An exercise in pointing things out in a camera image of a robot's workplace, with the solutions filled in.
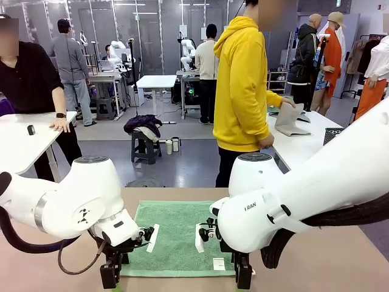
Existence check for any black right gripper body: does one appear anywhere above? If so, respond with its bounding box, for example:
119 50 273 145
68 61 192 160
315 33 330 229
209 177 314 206
221 240 253 266

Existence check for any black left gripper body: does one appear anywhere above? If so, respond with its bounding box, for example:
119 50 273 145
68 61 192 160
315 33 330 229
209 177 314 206
96 238 139 266

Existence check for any green towel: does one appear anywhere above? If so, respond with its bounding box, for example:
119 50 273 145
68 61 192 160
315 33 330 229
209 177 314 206
119 200 237 278

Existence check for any grey towel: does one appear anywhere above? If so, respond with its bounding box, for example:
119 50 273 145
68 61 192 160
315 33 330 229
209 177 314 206
275 102 312 137

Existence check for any dark grey plastic basket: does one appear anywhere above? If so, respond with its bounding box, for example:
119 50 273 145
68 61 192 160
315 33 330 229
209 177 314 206
324 127 346 146

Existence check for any right forearm yellow sleeve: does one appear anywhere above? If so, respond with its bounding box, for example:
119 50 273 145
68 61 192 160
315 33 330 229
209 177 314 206
243 100 274 142

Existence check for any left forearm yellow sleeve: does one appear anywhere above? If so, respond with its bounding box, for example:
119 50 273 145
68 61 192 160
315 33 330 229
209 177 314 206
266 88 285 108

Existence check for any black-shirted person's left hand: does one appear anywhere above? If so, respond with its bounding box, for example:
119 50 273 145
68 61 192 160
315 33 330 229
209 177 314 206
50 118 71 133

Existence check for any grey plastic stool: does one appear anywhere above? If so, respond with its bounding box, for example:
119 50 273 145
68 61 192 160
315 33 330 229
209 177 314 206
131 131 163 165

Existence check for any beige cloth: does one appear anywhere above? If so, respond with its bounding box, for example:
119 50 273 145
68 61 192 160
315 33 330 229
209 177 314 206
133 126 161 144

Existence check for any purple jacket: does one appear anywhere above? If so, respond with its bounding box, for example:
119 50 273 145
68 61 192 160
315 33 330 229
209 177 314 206
123 114 164 138

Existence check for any black step stool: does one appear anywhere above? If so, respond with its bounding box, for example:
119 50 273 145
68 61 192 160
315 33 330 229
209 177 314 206
95 97 118 122

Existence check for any person in yellow hoodie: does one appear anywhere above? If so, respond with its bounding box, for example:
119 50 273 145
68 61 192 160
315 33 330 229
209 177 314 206
212 0 297 189

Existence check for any white lab desk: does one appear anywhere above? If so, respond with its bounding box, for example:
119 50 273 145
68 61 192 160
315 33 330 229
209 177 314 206
136 74 178 125

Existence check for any shoe rack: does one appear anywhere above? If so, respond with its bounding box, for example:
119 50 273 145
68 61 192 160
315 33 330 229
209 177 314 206
266 69 289 95

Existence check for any purple cloth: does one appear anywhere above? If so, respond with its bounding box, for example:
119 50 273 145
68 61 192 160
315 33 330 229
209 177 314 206
0 99 15 118

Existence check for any black tripod pole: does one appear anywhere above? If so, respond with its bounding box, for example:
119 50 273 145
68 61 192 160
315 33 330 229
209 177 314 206
128 38 141 118

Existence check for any metal workbench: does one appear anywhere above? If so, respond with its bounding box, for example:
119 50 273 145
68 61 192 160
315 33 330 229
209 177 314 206
176 69 219 120

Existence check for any person in black shirt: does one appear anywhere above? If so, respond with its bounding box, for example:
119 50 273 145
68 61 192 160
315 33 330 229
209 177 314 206
0 13 83 183

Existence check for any person in cream sweater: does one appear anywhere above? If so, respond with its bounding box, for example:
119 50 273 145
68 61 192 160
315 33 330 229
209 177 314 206
194 23 220 125

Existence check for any man in grey sweater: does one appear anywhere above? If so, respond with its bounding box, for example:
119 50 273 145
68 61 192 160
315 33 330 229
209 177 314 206
48 18 98 127

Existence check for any mannequin in dark jacket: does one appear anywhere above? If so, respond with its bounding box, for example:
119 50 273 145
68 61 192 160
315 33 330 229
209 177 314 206
287 13 323 113

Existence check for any mannequin in orange trousers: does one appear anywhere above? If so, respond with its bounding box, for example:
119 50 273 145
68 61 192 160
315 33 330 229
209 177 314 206
354 35 389 122

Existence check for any mannequin in orange garment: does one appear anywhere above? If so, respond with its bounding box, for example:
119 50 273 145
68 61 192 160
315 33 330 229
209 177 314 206
309 11 347 117

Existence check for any clothes rack with coats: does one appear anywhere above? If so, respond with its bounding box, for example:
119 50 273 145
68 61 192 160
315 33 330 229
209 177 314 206
346 34 389 99

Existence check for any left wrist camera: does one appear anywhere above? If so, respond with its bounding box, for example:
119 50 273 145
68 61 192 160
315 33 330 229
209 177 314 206
137 223 161 254

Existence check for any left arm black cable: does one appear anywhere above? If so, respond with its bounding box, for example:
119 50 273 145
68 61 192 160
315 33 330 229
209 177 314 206
0 205 107 274

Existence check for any right arm black cable bundle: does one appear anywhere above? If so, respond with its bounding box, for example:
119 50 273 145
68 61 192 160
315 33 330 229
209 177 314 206
260 194 389 269

